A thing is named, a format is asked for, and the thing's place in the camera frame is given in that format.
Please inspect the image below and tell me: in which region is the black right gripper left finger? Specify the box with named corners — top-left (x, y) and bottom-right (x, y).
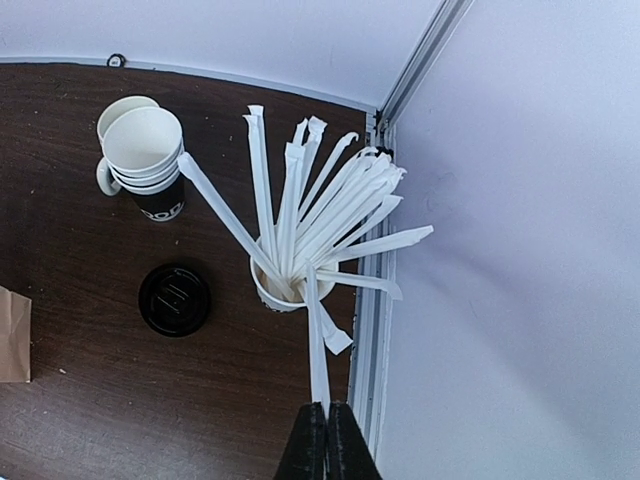
top-left (274, 402), bottom-right (326, 480)

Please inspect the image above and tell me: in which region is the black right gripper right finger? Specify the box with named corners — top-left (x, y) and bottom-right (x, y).
top-left (327, 402), bottom-right (382, 480)

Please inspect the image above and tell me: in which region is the single white straw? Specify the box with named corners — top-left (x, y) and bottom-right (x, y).
top-left (305, 262), bottom-right (331, 416)

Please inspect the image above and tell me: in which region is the brown paper takeout bag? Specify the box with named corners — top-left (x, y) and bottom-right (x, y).
top-left (0, 287), bottom-right (32, 383)

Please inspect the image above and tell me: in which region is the stack of black paper cups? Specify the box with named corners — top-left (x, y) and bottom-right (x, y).
top-left (95, 96), bottom-right (185, 223)

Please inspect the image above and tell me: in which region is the white cup holding straws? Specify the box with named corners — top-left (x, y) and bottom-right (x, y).
top-left (249, 257), bottom-right (339, 313)

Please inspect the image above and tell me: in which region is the stack of black cup lids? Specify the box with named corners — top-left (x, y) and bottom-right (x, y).
top-left (138, 263), bottom-right (212, 338)

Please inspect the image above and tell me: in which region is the wrapped white straws bundle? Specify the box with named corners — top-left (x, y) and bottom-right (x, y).
top-left (177, 103), bottom-right (435, 359)

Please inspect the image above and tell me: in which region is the right aluminium frame post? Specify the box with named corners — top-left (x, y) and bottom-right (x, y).
top-left (375, 0), bottom-right (473, 137)

